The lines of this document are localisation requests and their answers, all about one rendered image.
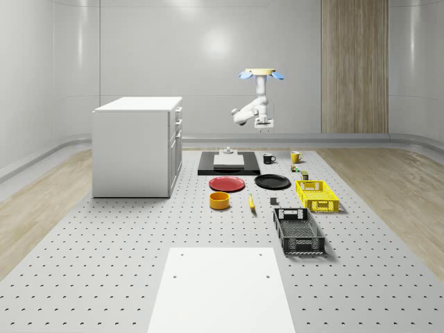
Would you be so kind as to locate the white cabinet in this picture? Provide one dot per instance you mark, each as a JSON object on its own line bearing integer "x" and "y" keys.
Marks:
{"x": 132, "y": 152}

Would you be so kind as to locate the black stove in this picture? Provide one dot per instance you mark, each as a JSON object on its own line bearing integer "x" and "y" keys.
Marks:
{"x": 208, "y": 164}

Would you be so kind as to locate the white board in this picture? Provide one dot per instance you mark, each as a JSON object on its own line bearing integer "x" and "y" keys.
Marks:
{"x": 222, "y": 295}

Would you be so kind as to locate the red plate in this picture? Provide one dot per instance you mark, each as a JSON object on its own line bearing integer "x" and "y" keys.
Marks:
{"x": 227, "y": 184}

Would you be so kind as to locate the drone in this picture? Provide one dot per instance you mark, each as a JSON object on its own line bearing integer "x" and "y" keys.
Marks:
{"x": 261, "y": 71}

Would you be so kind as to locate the black mug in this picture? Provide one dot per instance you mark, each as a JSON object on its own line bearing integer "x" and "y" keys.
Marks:
{"x": 267, "y": 159}

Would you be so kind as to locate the dark grey basket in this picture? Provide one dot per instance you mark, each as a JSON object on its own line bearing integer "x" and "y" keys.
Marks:
{"x": 305, "y": 243}

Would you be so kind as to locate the puzzle cube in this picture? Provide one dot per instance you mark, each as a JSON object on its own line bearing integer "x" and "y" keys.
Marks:
{"x": 295, "y": 169}

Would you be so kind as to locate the banana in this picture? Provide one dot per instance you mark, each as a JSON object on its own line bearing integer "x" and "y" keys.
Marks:
{"x": 251, "y": 203}

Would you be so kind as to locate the black plate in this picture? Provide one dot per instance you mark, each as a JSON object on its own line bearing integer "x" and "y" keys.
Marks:
{"x": 272, "y": 181}

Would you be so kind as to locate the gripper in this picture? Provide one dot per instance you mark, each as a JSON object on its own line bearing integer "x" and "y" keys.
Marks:
{"x": 264, "y": 123}

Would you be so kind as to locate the flat-sided can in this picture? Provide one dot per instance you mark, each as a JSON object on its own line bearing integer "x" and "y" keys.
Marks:
{"x": 304, "y": 175}

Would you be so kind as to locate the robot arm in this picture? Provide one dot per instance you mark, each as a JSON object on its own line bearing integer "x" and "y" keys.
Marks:
{"x": 261, "y": 93}

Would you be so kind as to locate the yellow bowl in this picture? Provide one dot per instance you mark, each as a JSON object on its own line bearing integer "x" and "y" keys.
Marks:
{"x": 219, "y": 202}

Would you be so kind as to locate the yellow mug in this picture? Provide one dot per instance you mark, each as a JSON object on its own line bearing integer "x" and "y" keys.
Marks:
{"x": 295, "y": 157}

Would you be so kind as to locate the yellow basket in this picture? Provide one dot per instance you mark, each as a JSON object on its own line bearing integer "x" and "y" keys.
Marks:
{"x": 333, "y": 203}

